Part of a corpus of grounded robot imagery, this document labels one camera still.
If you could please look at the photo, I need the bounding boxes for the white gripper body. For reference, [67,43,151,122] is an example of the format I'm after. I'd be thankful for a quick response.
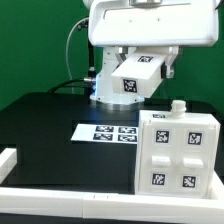
[88,0,220,47]

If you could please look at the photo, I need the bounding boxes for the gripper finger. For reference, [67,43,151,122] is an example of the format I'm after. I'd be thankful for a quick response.
[161,46,182,79]
[115,46,136,65]

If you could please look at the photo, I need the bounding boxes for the tall white block with tag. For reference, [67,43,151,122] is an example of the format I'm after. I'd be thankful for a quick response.
[112,47,168,98]

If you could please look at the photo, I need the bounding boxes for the white panel with tag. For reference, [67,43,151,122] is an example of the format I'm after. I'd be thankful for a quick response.
[148,127,177,195]

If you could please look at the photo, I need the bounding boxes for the small white door panel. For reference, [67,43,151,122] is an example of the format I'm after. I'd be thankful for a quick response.
[178,130,211,197]

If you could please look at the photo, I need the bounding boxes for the white cabinet body box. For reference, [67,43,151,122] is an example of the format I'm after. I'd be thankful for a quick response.
[134,100,220,198]

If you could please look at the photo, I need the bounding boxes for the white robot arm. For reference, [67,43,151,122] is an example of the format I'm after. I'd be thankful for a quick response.
[83,0,224,110]

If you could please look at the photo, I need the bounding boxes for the white marker sheet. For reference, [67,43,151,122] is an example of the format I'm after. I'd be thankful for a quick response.
[71,124,138,144]

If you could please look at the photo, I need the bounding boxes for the black camera stand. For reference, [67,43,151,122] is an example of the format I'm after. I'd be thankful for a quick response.
[78,18,96,97]

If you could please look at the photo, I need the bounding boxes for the grey stand cable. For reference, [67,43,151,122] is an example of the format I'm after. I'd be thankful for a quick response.
[65,17,91,96]

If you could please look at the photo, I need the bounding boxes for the black base cables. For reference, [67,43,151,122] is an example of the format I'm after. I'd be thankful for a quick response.
[47,78,93,96]

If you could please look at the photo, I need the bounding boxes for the white right frame rail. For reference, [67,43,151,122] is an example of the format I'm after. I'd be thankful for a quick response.
[211,172,224,201]

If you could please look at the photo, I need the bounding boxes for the white frame rail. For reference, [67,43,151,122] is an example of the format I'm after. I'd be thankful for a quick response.
[0,188,224,224]
[211,172,224,201]
[0,148,17,184]

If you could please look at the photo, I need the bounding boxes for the white left frame rail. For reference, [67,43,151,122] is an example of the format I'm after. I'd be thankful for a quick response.
[0,148,17,184]

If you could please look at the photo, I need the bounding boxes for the white front frame rail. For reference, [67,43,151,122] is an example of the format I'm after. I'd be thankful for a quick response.
[0,188,224,224]

